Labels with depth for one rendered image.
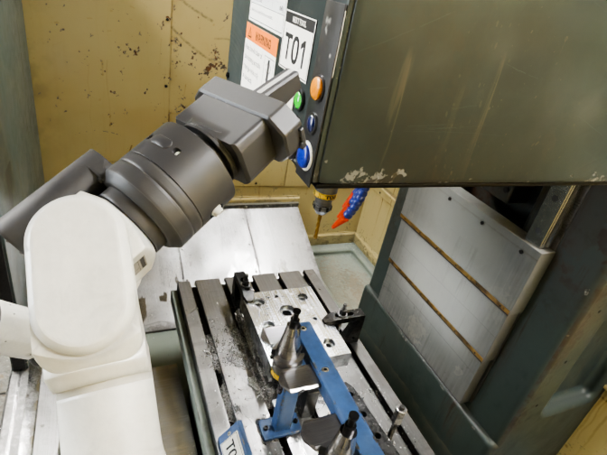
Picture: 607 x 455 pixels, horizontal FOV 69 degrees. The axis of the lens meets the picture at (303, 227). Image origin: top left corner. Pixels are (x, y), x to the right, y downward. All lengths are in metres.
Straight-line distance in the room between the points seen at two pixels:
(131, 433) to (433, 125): 0.45
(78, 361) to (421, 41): 0.44
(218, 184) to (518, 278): 0.86
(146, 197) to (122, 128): 1.51
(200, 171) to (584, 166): 0.63
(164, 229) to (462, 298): 1.01
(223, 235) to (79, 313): 1.67
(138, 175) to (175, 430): 1.03
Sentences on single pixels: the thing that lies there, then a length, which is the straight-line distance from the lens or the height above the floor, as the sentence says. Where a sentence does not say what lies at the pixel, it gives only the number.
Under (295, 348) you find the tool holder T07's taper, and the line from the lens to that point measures 0.83.
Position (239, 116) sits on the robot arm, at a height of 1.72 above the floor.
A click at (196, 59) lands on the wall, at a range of 1.81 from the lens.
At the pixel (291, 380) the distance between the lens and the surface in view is 0.83.
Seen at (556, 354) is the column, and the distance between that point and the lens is 1.17.
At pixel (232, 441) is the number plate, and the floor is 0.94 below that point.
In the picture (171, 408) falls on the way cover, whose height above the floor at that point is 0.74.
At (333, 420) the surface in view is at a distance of 0.80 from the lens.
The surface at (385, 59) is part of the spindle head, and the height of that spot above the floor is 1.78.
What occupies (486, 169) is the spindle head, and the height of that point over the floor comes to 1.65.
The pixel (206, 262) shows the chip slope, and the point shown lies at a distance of 1.89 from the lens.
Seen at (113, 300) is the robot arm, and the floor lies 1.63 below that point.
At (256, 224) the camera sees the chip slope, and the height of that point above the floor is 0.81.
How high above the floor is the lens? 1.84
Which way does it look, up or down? 29 degrees down
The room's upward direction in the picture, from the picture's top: 12 degrees clockwise
